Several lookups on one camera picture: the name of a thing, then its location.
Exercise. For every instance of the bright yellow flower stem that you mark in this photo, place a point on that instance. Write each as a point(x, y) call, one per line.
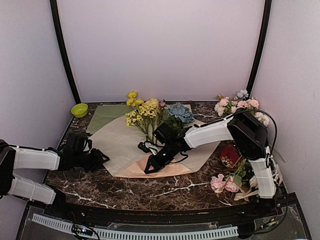
point(133, 100)

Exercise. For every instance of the small yellow blossom sprig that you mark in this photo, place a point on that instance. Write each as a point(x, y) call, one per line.
point(143, 117)

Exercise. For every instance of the right black frame post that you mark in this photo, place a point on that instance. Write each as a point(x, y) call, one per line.
point(260, 46)

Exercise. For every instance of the left black frame post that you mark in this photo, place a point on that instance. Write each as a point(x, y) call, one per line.
point(63, 50)

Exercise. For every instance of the bunch of fake flowers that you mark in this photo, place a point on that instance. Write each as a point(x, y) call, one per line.
point(227, 106)

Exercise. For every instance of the blue fake flower stem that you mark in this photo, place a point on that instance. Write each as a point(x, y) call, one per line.
point(177, 116)

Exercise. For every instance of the green plastic bowl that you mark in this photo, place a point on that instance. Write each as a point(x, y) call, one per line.
point(80, 110)

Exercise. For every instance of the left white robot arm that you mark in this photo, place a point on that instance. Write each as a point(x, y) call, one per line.
point(13, 157)

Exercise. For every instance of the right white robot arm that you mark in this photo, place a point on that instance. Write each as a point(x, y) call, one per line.
point(248, 133)

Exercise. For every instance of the pale yellow flower stem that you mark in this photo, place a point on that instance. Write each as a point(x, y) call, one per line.
point(153, 105)

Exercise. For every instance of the red floral tin lid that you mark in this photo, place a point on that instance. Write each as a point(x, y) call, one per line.
point(231, 157)

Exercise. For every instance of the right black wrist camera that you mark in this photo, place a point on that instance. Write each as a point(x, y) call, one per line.
point(165, 134)

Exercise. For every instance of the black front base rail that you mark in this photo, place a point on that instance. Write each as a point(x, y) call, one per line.
point(174, 208)

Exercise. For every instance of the pink fake flower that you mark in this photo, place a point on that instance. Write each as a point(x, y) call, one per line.
point(231, 182)

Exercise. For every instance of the white slotted cable duct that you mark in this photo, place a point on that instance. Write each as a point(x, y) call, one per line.
point(132, 232)

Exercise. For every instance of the green wrapping paper sheet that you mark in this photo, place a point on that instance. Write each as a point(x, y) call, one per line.
point(104, 114)

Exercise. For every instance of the black frame post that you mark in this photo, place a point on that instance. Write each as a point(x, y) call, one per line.
point(63, 50)
point(260, 46)

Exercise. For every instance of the dusty pink rose stem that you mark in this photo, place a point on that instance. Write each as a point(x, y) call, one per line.
point(162, 108)

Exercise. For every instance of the pink wrapping paper stack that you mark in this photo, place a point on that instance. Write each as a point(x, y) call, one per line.
point(188, 106)

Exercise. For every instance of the beige wrapping paper sheet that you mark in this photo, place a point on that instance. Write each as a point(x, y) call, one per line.
point(120, 143)

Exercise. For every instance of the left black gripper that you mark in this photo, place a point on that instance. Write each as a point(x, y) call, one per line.
point(97, 160)

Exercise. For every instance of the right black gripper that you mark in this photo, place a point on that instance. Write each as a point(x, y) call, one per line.
point(152, 160)

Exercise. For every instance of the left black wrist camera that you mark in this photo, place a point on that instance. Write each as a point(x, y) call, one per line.
point(77, 143)

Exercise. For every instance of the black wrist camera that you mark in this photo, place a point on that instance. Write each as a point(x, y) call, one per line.
point(165, 134)
point(77, 143)

